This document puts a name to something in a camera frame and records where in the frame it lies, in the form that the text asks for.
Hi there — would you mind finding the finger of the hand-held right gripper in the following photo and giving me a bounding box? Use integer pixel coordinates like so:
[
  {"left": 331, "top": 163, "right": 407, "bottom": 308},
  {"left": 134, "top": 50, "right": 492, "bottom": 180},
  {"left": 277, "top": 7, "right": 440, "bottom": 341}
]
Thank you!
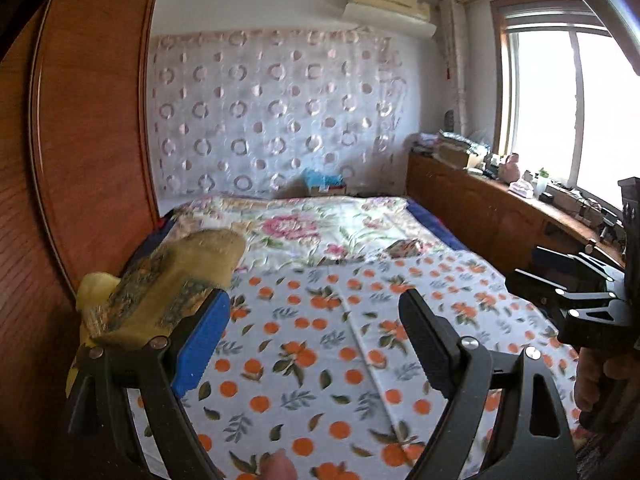
[
  {"left": 532, "top": 245, "right": 626, "bottom": 286},
  {"left": 505, "top": 269, "right": 621, "bottom": 317}
]

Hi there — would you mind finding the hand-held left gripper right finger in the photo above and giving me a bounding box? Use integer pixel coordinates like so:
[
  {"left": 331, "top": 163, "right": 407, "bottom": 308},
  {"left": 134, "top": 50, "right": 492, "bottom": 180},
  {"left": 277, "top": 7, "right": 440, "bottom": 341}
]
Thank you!
[{"left": 398, "top": 287, "right": 578, "bottom": 480}]

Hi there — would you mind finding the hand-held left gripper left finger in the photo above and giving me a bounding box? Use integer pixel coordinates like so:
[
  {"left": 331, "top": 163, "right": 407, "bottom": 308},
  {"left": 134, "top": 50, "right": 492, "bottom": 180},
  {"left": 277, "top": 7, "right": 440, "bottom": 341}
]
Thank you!
[{"left": 65, "top": 287, "right": 232, "bottom": 480}]

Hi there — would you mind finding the person's right hand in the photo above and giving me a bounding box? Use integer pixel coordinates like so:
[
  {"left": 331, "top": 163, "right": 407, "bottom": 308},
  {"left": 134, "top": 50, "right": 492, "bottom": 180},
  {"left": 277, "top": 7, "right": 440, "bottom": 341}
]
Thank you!
[{"left": 572, "top": 347, "right": 636, "bottom": 428}]

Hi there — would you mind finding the person's left hand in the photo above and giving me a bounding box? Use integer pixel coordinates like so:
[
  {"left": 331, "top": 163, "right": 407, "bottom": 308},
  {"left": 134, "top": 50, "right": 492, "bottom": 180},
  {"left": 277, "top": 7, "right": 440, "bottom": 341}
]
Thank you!
[{"left": 260, "top": 450, "right": 298, "bottom": 480}]

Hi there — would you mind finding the long wooden cabinet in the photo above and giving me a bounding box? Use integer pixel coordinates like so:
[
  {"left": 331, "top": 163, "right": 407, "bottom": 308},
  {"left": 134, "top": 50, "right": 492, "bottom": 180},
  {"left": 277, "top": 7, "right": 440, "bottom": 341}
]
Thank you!
[{"left": 406, "top": 152, "right": 626, "bottom": 271}]

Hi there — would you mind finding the small folded patterned cloth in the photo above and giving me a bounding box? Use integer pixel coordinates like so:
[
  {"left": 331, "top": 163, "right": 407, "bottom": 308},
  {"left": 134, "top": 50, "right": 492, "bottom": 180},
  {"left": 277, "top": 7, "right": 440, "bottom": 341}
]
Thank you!
[{"left": 385, "top": 239, "right": 423, "bottom": 260}]

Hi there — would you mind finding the pink bottle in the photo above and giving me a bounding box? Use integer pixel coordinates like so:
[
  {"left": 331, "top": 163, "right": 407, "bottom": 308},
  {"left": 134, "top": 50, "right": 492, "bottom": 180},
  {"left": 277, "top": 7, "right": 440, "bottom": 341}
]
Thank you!
[{"left": 502, "top": 152, "right": 522, "bottom": 183}]

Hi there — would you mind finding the orange print white sheet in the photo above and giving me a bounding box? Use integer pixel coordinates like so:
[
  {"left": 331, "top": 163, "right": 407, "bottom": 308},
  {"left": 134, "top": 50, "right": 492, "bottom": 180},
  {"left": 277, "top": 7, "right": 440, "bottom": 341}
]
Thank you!
[{"left": 127, "top": 250, "right": 581, "bottom": 480}]

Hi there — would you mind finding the yellow plush toy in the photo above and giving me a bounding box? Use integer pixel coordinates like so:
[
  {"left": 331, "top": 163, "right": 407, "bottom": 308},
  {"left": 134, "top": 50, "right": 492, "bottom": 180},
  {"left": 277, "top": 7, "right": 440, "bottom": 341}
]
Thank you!
[{"left": 65, "top": 272, "right": 123, "bottom": 401}]

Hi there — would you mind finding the brown cardboard box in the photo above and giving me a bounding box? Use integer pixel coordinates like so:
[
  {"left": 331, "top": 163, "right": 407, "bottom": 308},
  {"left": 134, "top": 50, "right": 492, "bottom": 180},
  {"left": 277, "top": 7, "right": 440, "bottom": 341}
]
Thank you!
[{"left": 439, "top": 142, "right": 483, "bottom": 170}]

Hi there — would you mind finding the window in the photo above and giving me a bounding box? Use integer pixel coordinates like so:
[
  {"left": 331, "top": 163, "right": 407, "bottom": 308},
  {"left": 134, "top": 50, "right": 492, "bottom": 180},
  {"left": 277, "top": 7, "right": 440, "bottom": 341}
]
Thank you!
[{"left": 490, "top": 0, "right": 640, "bottom": 211}]

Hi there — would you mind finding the patterned wrapped package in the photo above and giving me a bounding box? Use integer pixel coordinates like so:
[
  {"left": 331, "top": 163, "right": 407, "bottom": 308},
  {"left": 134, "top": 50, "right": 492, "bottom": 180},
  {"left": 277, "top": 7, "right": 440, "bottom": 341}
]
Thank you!
[{"left": 439, "top": 130, "right": 493, "bottom": 156}]

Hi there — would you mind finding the floral quilt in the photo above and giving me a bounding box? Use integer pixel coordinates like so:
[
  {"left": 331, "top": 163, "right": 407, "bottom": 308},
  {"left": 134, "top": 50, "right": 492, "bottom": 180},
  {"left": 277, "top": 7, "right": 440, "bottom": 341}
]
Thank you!
[{"left": 165, "top": 194, "right": 451, "bottom": 268}]

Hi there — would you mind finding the stack of books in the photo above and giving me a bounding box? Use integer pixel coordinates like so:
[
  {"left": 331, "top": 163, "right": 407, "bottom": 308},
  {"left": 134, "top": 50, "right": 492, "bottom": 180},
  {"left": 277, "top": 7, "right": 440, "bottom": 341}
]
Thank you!
[{"left": 412, "top": 132, "right": 441, "bottom": 156}]

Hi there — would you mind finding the blue plastic bag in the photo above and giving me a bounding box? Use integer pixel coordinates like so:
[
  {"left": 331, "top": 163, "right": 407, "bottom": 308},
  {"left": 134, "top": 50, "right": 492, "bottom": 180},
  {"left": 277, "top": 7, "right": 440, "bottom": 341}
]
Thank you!
[{"left": 302, "top": 169, "right": 346, "bottom": 189}]

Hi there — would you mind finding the pale window drape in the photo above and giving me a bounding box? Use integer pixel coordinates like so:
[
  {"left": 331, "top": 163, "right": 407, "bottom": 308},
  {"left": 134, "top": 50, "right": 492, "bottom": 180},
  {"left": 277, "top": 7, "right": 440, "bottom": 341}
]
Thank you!
[{"left": 440, "top": 0, "right": 468, "bottom": 136}]

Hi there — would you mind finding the wooden headboard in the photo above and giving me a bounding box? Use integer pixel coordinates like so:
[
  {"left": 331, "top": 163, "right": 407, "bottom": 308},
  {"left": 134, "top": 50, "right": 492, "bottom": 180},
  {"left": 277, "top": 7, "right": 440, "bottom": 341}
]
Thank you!
[{"left": 0, "top": 0, "right": 162, "bottom": 480}]

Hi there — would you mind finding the circle patterned sheer curtain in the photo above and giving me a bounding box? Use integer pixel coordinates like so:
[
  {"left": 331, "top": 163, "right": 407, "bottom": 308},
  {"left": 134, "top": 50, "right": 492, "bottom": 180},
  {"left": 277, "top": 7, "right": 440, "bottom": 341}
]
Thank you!
[{"left": 150, "top": 27, "right": 408, "bottom": 198}]

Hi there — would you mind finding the wall air conditioner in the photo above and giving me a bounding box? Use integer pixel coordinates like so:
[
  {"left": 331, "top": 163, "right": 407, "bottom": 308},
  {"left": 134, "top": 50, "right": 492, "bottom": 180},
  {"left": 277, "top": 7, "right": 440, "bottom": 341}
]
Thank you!
[{"left": 342, "top": 0, "right": 433, "bottom": 37}]

